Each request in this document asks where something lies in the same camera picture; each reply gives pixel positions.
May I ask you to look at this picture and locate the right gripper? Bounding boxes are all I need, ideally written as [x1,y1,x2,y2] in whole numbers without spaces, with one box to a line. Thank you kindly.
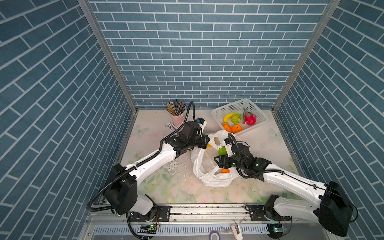
[213,152,247,172]

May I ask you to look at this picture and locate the round orange toy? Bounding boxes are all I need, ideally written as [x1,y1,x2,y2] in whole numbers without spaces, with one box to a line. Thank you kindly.
[232,125,243,134]

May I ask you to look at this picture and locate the white plastic bag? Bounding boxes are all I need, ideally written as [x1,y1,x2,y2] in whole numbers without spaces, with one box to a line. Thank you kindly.
[191,130,240,188]

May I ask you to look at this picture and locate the pink dragon fruit toy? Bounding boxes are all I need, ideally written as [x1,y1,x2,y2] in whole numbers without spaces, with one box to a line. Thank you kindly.
[243,108,257,126]

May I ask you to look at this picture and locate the green pear toy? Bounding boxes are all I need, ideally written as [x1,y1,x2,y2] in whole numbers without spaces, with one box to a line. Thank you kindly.
[231,114,242,125]

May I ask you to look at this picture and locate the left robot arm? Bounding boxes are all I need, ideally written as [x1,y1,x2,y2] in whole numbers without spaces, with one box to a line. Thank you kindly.
[103,118,210,220]

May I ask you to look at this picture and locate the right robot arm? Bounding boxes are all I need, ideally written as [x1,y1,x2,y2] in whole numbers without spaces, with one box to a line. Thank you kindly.
[214,144,355,237]

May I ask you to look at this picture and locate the pink pencil cup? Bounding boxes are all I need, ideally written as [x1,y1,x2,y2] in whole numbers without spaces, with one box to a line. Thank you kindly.
[172,114,185,127]

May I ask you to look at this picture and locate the coloured pencils bunch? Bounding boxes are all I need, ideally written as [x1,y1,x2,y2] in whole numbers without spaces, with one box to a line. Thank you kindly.
[167,100,186,116]

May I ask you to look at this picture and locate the white plastic basket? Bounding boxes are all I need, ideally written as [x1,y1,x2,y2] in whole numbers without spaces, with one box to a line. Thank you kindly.
[211,99,269,136]

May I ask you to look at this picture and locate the yellow toy banana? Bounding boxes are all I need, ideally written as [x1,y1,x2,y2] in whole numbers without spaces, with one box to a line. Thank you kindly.
[223,113,235,123]

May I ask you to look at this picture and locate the pink white clip tool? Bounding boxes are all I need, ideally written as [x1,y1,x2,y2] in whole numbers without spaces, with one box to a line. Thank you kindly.
[231,222,243,240]

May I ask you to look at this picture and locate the purple tape roll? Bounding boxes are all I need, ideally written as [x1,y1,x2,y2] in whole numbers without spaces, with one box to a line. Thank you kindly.
[209,231,221,240]

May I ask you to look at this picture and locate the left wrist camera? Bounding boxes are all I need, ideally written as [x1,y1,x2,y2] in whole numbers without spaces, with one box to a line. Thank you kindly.
[196,118,207,135]

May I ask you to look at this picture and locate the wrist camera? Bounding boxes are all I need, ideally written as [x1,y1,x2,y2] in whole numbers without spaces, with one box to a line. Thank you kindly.
[196,118,207,135]
[225,143,234,157]

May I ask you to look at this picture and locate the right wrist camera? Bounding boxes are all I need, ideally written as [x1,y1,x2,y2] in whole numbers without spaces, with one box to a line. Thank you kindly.
[225,143,234,157]

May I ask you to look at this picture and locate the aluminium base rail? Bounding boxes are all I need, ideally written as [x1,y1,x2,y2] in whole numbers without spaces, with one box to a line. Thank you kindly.
[79,204,339,240]

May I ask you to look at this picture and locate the left black corrugated cable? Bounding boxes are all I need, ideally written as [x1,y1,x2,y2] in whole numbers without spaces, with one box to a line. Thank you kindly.
[86,101,196,240]

